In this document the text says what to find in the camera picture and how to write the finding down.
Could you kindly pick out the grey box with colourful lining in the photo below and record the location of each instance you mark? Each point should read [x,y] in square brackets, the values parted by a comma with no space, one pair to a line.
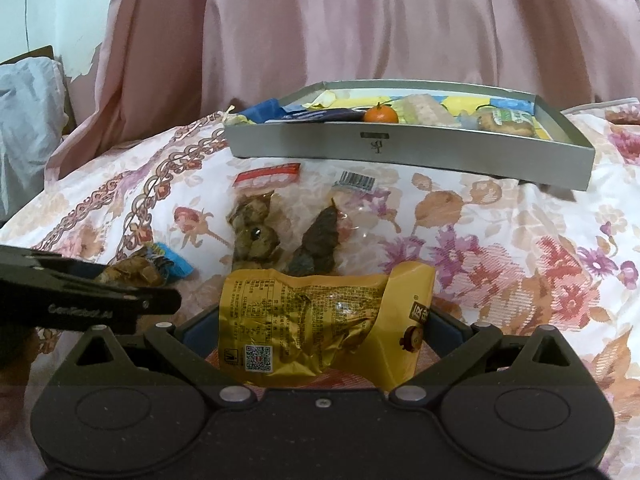
[450,152]

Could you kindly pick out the grey cloth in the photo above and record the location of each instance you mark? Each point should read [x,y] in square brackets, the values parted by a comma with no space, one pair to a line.
[25,110]

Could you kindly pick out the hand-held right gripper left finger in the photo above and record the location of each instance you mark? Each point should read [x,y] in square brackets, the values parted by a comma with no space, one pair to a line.
[197,337]

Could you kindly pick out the pink curtain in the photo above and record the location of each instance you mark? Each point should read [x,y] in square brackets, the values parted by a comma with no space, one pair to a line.
[350,20]

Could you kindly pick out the green label pastry packet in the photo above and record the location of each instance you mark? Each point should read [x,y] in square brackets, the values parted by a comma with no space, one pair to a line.
[500,122]

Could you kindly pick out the gold foil snack packet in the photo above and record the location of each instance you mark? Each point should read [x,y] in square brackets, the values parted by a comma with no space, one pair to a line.
[310,310]

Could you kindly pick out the red label clear snack packet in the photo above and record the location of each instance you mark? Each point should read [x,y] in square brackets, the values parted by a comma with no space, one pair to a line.
[255,240]

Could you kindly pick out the blue paper wrapper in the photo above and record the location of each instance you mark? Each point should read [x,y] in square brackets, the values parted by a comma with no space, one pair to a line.
[262,111]

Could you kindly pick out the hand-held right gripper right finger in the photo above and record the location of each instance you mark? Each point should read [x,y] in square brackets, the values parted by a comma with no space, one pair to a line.
[440,332]

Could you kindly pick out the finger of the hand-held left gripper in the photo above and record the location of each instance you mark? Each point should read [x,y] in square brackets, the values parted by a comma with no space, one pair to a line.
[60,265]
[100,305]

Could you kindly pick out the clear packet with dark snack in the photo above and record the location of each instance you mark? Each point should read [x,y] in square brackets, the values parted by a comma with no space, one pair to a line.
[317,240]

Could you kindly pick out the blue yellow snack packet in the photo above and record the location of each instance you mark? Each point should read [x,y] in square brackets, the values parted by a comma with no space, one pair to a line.
[150,265]

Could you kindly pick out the small orange mandarin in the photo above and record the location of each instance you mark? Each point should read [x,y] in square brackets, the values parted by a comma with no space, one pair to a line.
[381,114]

